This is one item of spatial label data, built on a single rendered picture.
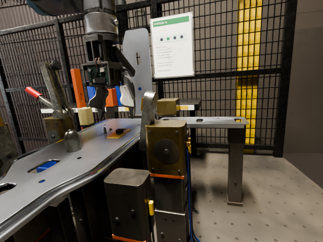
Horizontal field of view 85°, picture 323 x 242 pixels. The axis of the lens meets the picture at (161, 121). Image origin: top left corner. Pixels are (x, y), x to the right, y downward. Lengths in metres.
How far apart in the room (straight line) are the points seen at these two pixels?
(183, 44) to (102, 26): 0.60
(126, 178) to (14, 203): 0.15
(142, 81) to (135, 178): 0.52
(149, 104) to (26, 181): 0.25
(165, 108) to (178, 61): 0.37
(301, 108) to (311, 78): 0.39
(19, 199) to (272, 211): 0.67
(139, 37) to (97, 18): 0.32
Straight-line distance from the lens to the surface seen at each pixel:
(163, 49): 1.02
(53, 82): 0.63
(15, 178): 0.39
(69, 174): 0.35
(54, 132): 0.63
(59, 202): 0.45
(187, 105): 0.77
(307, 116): 3.01
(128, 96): 0.47
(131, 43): 0.78
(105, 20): 0.47
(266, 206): 0.75
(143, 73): 0.75
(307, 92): 2.95
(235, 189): 0.69
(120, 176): 0.32
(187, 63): 0.99
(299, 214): 0.76
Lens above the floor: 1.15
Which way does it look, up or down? 14 degrees down
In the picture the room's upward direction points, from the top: 4 degrees counter-clockwise
